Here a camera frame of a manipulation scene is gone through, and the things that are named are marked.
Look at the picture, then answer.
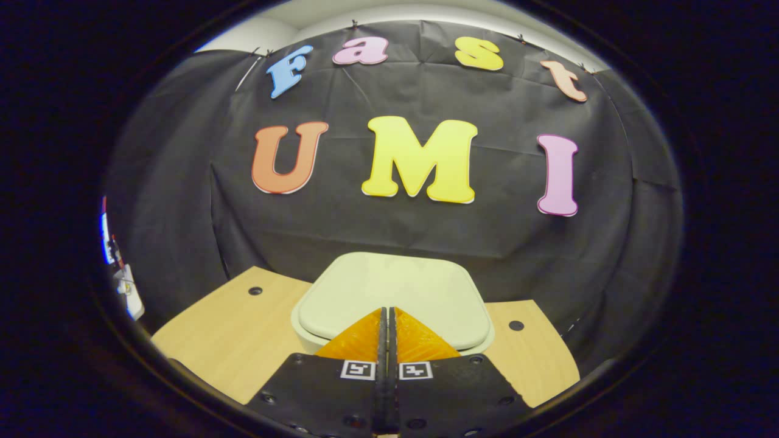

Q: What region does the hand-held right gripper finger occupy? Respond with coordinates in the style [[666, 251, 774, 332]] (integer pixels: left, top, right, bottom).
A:
[[245, 307, 388, 436], [388, 307, 530, 437]]

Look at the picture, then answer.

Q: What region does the green desktop garbage bin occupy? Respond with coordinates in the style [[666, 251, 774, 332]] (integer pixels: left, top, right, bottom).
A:
[[291, 252, 495, 356]]

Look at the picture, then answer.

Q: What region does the black backdrop cloth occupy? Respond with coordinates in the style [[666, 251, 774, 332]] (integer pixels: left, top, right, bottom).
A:
[[100, 21, 685, 378]]

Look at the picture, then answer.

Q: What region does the white side table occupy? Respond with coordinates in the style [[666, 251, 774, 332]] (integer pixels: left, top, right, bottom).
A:
[[116, 265, 145, 321]]

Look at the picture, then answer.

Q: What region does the computer monitor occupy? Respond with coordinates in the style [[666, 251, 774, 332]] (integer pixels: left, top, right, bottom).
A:
[[100, 196, 119, 265]]

